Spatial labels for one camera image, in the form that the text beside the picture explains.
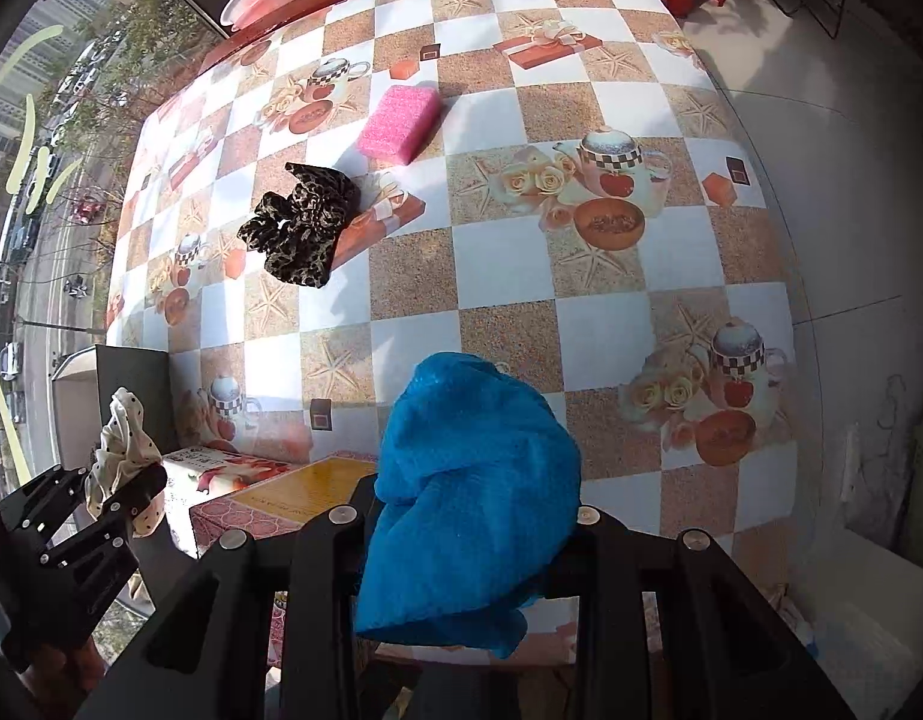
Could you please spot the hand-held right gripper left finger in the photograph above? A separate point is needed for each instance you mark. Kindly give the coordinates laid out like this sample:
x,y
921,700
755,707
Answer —
x,y
319,562

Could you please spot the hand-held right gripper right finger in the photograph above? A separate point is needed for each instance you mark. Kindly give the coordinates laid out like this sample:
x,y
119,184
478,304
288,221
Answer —
x,y
618,577

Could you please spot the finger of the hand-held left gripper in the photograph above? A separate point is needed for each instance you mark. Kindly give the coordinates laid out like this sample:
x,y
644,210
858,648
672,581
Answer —
x,y
109,532
45,499

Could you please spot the white polka dot scrunchie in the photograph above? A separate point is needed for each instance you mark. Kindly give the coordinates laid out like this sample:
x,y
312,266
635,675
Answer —
x,y
120,435

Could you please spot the blue fluffy cloth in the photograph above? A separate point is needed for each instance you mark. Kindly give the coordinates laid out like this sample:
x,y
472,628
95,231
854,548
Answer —
x,y
469,480

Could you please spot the person's left hand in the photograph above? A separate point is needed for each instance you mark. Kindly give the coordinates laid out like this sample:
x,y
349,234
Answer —
x,y
64,682

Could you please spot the red patterned carton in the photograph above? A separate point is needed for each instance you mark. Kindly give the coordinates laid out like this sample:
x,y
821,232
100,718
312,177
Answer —
x,y
311,491

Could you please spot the checkered printed tablecloth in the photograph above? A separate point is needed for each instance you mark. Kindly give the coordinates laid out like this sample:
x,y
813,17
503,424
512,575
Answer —
x,y
506,300

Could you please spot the leopard print scrunchie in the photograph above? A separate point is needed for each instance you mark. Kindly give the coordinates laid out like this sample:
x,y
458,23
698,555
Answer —
x,y
304,225

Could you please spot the pink foam sponge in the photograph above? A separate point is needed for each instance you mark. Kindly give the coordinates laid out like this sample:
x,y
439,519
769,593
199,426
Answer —
x,y
397,124

